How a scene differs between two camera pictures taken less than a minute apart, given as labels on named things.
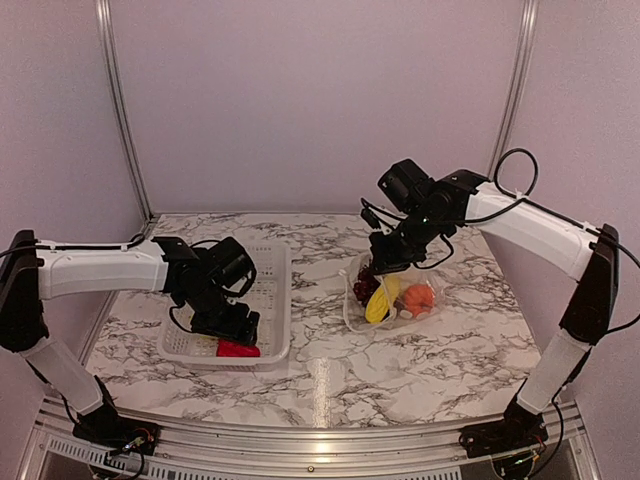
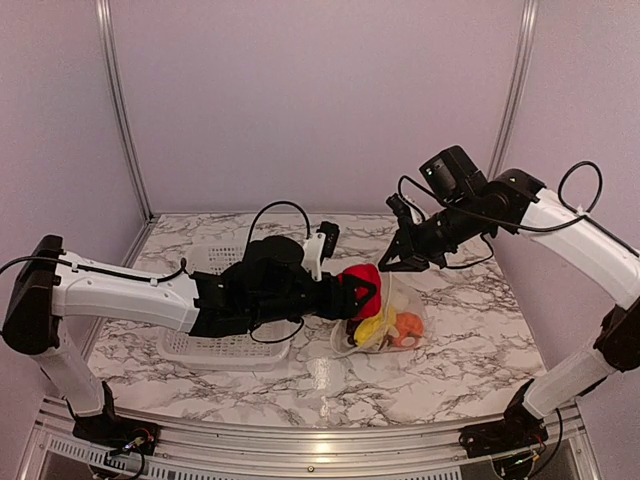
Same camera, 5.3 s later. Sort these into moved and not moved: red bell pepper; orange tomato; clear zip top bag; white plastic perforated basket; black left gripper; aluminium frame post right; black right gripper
Moved: red bell pepper; orange tomato; black left gripper; black right gripper; clear zip top bag
Not moved: aluminium frame post right; white plastic perforated basket
